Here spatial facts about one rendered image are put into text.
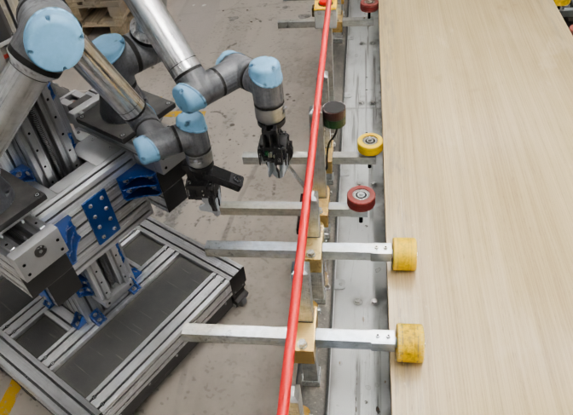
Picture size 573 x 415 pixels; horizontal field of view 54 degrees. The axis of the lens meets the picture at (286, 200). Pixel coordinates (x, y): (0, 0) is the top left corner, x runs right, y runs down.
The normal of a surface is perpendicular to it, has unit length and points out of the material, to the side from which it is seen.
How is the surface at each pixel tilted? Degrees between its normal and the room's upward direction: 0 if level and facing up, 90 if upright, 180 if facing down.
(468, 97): 0
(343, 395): 0
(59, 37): 85
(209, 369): 0
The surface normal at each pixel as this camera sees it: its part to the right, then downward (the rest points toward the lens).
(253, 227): -0.08, -0.73
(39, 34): 0.52, 0.48
